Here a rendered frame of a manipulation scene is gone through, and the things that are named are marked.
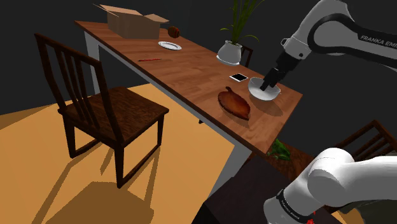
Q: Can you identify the white bowl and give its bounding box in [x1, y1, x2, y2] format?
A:
[247, 77, 282, 102]

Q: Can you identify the dark wooden slat-back chair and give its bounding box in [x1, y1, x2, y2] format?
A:
[240, 45, 254, 68]
[34, 32, 170, 190]
[244, 119, 397, 215]

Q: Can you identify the white-framed black phone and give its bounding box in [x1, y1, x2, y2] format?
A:
[229, 73, 249, 83]

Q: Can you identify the green plant in white pot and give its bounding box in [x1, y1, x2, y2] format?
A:
[216, 0, 266, 67]

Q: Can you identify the leaf-shaped wooden tray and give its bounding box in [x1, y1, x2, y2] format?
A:
[218, 86, 251, 121]

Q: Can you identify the green frog figure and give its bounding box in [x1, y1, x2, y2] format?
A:
[267, 138, 291, 162]

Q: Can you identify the wooden table with white legs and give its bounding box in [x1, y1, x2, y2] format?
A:
[74, 20, 303, 197]

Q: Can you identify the small brown wooden barrel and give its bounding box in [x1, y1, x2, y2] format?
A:
[167, 26, 181, 39]

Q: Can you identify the white plate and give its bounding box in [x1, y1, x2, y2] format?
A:
[158, 41, 183, 51]

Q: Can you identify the dark robot stand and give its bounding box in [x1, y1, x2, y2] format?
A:
[191, 155, 342, 224]

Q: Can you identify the open cardboard box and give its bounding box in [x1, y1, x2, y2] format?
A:
[93, 3, 170, 40]

